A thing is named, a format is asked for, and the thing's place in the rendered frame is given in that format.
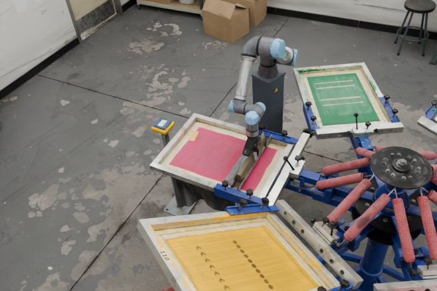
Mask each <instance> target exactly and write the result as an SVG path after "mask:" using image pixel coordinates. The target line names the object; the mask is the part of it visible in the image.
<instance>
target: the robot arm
mask: <svg viewBox="0 0 437 291"><path fill-rule="evenodd" d="M297 53H298V51H297V50H296V49H290V48H288V47H286V46H285V42H284V41H283V40H281V39H279V38H268V37H263V36H255V37H253V38H251V39H249V41H247V43H246V44H245V46H244V47H243V50H242V53H241V57H242V61H241V67H240V71H239V77H238V81H237V87H236V91H235V97H234V100H231V101H230V104H229V107H228V108H229V111H230V112H234V113H238V114H243V115H246V118H245V121H246V136H247V140H246V144H245V146H244V149H243V152H242V154H243V155H244V156H247V158H248V157H249V156H250V154H251V151H253V154H254V160H255V161H257V159H258V157H259V153H260V150H259V149H258V145H261V143H260V141H261V138H260V137H259V129H258V123H259V121H260V119H261V117H262V115H264V112H265V109H266V107H265V105H264V104H263V103H261V102H258V103H256V104H255V105H253V104H249V103H246V97H247V93H248V87H249V84H250V78H251V74H252V68H253V65H254V61H255V59H256V57H257V56H260V65H259V68H258V75H259V76H260V77H261V78H264V79H272V78H275V77H276V76H277V75H278V67H277V65H276V64H283V65H286V66H294V65H295V63H296V60H297ZM258 138H259V139H258Z"/></svg>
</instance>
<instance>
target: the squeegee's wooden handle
mask: <svg viewBox="0 0 437 291"><path fill-rule="evenodd" d="M260 138H261V145H258V149H259V150H260V152H261V150H262V149H263V147H264V146H265V136H261V137H260ZM254 161H255V160H254V154H253V151H251V154H250V156H249V157H248V158H247V159H246V160H245V162H244V164H243V165H242V167H241V169H240V170H239V171H238V173H237V183H241V181H242V180H243V178H245V176H246V174H247V173H248V171H249V169H250V168H251V166H252V165H253V163H254Z"/></svg>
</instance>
